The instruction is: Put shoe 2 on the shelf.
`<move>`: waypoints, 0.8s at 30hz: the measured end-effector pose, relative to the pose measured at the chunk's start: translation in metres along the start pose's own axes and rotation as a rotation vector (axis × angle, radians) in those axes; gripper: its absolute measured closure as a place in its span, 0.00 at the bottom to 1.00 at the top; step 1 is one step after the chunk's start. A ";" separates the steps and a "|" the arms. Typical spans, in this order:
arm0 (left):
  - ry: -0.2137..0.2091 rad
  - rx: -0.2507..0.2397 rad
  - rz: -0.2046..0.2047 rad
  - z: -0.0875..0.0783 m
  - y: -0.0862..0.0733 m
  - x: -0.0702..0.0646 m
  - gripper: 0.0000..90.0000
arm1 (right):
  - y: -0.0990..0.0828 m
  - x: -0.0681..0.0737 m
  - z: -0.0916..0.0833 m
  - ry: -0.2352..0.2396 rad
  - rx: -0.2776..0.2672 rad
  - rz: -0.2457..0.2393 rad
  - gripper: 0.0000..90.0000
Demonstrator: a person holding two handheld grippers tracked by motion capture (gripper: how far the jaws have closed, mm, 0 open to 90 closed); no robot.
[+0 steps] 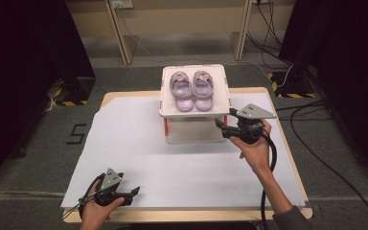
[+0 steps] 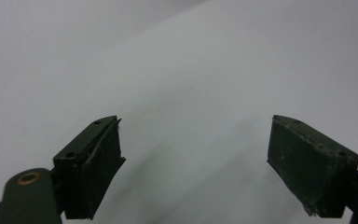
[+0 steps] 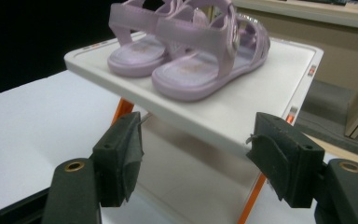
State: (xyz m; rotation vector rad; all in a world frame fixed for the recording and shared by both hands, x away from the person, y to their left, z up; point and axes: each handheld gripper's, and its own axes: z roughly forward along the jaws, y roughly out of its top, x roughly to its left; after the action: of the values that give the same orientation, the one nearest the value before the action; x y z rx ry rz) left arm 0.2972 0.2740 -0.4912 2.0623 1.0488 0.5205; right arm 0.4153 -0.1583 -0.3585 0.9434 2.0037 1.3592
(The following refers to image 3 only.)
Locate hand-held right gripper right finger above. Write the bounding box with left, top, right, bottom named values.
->
left=245, top=111, right=326, bottom=209

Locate pink child sandal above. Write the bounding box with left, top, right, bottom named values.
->
left=151, top=0, right=271, bottom=103
left=106, top=0, right=200, bottom=78

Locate white paper table sheet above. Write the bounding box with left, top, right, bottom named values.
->
left=0, top=69, right=334, bottom=224

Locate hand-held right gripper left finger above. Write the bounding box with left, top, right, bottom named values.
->
left=91, top=111, right=145, bottom=208

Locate white two-tier shelf rack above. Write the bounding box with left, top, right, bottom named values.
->
left=63, top=31, right=324, bottom=224

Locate black curtain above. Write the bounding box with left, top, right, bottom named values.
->
left=0, top=0, right=144, bottom=98

